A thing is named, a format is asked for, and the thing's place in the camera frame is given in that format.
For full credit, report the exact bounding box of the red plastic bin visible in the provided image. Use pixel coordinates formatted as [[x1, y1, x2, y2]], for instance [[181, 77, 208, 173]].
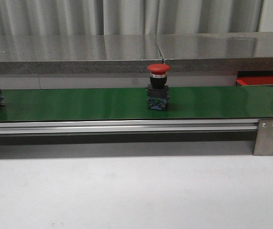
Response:
[[236, 71, 273, 86]]

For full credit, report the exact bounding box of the aluminium conveyor frame rail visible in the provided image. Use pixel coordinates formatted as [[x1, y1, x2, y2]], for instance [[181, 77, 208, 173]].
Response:
[[0, 118, 259, 135]]

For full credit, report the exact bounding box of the green conveyor belt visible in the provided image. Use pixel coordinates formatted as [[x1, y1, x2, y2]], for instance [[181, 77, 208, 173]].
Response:
[[0, 86, 273, 122]]

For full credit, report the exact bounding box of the grey pleated curtain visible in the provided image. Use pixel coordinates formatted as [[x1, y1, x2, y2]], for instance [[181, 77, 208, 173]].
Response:
[[0, 0, 263, 35]]

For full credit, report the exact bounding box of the grey stone shelf right slab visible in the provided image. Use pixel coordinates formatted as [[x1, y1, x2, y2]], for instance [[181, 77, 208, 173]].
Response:
[[156, 32, 273, 72]]

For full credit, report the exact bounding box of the steel conveyor support bracket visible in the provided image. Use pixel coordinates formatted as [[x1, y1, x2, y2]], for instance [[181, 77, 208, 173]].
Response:
[[253, 119, 273, 156]]

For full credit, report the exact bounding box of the red mushroom push button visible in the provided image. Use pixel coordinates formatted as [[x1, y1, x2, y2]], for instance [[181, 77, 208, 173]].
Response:
[[147, 63, 170, 111]]

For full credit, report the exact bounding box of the grey stone shelf left slab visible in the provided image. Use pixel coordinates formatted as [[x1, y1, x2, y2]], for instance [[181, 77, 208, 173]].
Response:
[[0, 35, 162, 74]]

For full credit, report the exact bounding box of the grey stone shelf slab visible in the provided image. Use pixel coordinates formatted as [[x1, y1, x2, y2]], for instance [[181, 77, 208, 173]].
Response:
[[156, 32, 273, 72], [0, 35, 162, 74]]

